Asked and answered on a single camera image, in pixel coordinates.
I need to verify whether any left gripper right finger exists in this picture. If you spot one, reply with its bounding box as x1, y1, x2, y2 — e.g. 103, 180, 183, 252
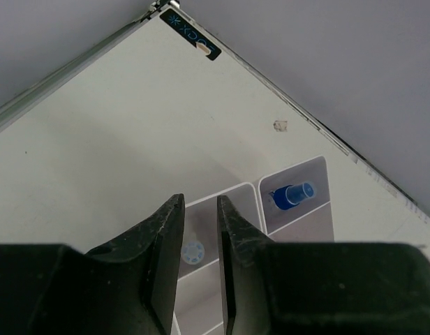
217, 195, 430, 334

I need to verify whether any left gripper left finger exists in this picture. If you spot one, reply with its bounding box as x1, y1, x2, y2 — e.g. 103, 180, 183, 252
0, 194, 185, 334

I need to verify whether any dark blue ink pen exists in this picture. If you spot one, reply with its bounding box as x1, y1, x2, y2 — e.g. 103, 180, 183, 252
181, 230, 205, 265

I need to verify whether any white divided organizer box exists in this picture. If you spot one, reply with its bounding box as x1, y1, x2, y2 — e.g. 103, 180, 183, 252
172, 156, 334, 334

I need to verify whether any small tape scrap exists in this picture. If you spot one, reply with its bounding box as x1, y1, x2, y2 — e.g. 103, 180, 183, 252
273, 120, 288, 132

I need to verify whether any left black corner label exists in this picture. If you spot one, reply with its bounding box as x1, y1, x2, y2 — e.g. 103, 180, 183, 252
159, 8, 221, 61

